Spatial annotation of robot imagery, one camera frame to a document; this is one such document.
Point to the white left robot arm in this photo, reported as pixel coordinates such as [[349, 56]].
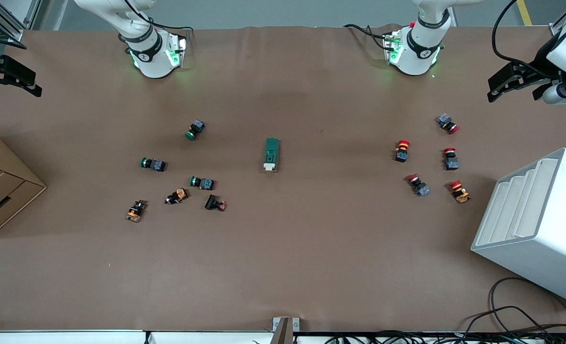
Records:
[[419, 48]]

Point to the green push button blue base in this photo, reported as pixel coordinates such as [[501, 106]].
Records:
[[155, 165], [203, 183], [197, 127]]

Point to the white table edge rail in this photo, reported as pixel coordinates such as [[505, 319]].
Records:
[[120, 337]]

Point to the red push button blue base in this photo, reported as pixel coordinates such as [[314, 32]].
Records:
[[451, 161], [419, 186], [446, 122]]

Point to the red push button orange base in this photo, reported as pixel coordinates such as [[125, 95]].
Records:
[[402, 152], [460, 192]]

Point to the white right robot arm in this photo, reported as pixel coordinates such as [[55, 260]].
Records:
[[151, 57]]

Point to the aluminium camera post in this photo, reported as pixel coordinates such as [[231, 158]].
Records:
[[285, 330]]

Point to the white stepped sorting rack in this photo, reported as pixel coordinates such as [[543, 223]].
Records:
[[550, 239]]

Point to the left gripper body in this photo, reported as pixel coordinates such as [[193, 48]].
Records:
[[537, 69]]

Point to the black push button red base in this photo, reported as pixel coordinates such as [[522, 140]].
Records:
[[213, 203]]

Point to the brown cardboard box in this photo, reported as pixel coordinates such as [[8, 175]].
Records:
[[1, 191]]

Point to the black selector switch orange base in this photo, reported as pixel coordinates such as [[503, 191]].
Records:
[[136, 211], [178, 196]]

